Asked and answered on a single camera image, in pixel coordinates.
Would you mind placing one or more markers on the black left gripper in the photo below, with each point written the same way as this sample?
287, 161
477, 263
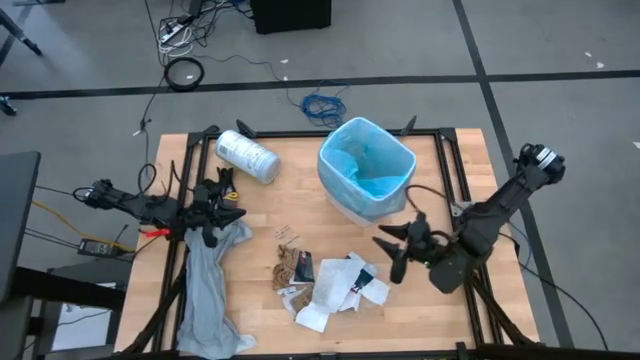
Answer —
202, 215

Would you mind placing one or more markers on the small paper packet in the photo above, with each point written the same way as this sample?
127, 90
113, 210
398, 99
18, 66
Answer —
291, 240
282, 231

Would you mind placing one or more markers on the white power strip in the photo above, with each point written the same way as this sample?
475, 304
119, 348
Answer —
171, 33

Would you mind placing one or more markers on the black red snack wrapper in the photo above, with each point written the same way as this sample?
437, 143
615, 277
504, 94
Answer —
304, 270

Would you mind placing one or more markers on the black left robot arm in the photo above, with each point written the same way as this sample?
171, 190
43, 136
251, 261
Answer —
150, 207

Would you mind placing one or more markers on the white wipes canister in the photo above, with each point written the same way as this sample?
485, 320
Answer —
247, 156

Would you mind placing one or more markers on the black side table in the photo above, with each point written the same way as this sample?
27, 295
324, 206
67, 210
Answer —
17, 225

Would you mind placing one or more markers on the black power adapter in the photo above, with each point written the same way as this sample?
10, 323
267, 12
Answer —
97, 248

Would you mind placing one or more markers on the large textured white napkin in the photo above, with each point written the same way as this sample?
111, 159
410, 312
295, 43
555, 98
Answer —
335, 282

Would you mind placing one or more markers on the brown paper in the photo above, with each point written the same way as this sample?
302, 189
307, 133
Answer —
284, 265

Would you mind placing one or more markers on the red tape tag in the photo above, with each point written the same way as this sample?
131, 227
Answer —
157, 232

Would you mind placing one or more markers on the small white paper scrap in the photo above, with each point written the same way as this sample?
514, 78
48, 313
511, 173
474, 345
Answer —
286, 291

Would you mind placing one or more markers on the black stand beam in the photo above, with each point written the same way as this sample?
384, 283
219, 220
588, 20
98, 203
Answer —
70, 290

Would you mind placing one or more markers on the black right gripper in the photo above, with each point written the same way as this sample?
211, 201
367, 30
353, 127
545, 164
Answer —
421, 242

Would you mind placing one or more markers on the black box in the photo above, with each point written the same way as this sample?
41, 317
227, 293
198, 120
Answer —
290, 15

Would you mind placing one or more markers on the blue plastic trash bag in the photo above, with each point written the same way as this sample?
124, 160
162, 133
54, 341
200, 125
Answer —
380, 150

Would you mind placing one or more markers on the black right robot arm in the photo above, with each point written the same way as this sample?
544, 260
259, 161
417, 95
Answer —
480, 225

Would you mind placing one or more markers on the black red white wrapper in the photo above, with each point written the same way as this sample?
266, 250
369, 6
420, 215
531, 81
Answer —
364, 280

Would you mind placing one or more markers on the black caster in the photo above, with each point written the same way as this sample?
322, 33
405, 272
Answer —
6, 106

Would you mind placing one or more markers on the black aluminium table frame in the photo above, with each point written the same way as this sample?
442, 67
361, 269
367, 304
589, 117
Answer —
295, 134

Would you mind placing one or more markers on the black stand leg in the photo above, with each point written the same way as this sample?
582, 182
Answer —
22, 35

